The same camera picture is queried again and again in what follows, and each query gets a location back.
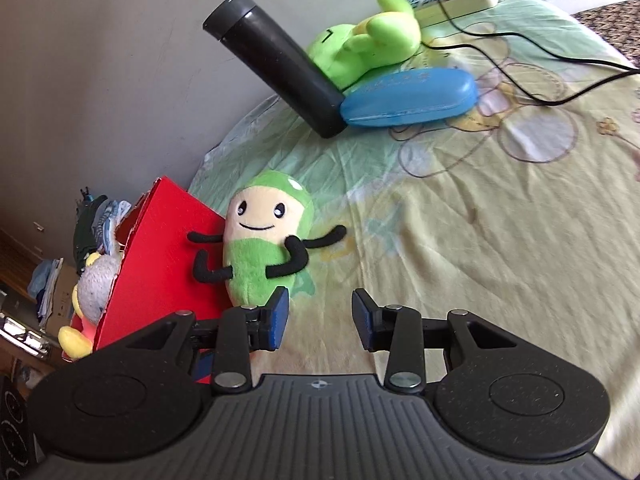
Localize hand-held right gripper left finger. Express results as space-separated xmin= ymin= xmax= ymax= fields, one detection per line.
xmin=122 ymin=287 xmax=291 ymax=395

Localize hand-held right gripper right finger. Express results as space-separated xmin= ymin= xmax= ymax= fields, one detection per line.
xmin=352 ymin=288 xmax=518 ymax=395

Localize green bean plush toy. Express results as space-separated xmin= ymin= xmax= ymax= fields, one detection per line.
xmin=187 ymin=170 xmax=347 ymax=308

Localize red cardboard box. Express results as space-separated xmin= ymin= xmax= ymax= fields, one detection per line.
xmin=62 ymin=176 xmax=236 ymax=386

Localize white bunny plush toy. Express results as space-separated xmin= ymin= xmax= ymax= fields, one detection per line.
xmin=80 ymin=252 xmax=123 ymax=322

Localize yellow bear plush toy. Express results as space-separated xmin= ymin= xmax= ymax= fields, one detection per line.
xmin=57 ymin=252 xmax=103 ymax=361

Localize pile of folded clothes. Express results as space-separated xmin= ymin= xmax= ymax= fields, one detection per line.
xmin=72 ymin=187 xmax=146 ymax=276

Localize brown cardboard box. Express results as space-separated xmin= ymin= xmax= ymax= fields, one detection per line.
xmin=27 ymin=257 xmax=81 ymax=331

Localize blue glasses case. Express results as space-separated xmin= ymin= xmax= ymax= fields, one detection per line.
xmin=340 ymin=67 xmax=478 ymax=128

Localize black thermos bottle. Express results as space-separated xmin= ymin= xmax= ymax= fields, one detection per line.
xmin=202 ymin=0 xmax=348 ymax=139

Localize dark wooden cabinet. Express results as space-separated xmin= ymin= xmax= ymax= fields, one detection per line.
xmin=0 ymin=230 xmax=76 ymax=376

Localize green frog plush toy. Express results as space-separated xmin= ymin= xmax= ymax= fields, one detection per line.
xmin=306 ymin=0 xmax=422 ymax=92

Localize black printed box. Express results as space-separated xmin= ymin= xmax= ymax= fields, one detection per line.
xmin=0 ymin=372 xmax=43 ymax=468

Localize dark floral cloth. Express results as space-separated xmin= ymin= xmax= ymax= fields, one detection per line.
xmin=570 ymin=0 xmax=640 ymax=68

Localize black charger cable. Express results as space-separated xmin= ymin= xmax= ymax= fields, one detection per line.
xmin=400 ymin=0 xmax=640 ymax=107

